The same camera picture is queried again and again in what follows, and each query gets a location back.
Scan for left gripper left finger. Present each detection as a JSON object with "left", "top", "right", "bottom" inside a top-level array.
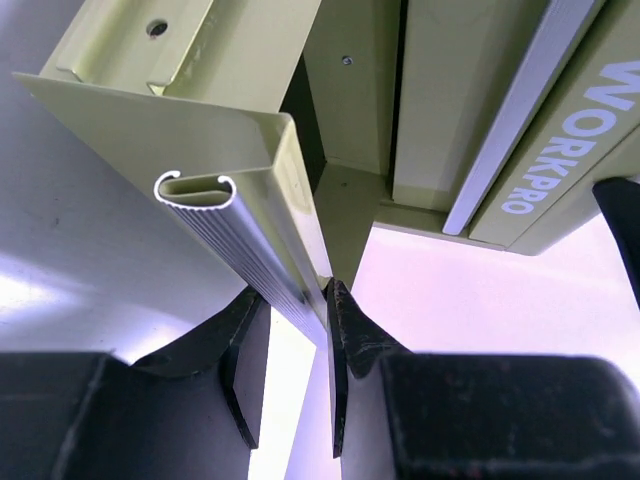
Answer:
[{"left": 1, "top": 288, "right": 270, "bottom": 479}]

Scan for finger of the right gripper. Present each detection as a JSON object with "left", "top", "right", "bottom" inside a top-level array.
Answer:
[{"left": 592, "top": 177, "right": 640, "bottom": 300}]

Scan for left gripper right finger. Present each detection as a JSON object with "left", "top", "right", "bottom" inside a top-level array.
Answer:
[{"left": 325, "top": 279, "right": 639, "bottom": 479}]

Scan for green metal drawer chest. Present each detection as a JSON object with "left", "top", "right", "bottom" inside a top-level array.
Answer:
[{"left": 18, "top": 1, "right": 639, "bottom": 342}]

